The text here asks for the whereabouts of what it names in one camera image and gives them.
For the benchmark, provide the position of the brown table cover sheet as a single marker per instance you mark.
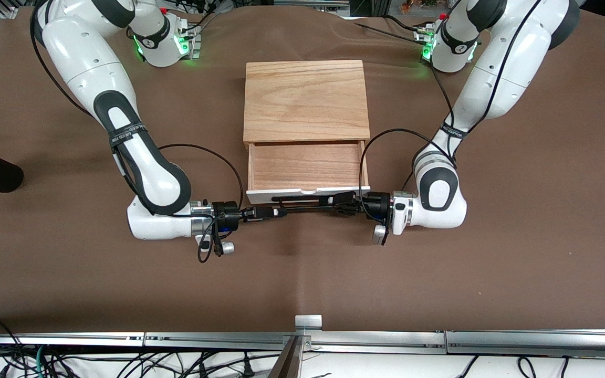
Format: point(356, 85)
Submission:
point(302, 273)

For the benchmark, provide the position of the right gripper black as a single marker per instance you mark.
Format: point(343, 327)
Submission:
point(225, 212)

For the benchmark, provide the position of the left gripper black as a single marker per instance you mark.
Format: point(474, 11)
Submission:
point(377, 205)

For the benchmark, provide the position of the wooden drawer cabinet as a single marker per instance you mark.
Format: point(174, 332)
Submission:
point(308, 100)

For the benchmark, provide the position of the aluminium strut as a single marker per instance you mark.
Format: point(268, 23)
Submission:
point(289, 362)

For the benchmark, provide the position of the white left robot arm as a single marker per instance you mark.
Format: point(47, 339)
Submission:
point(439, 197)

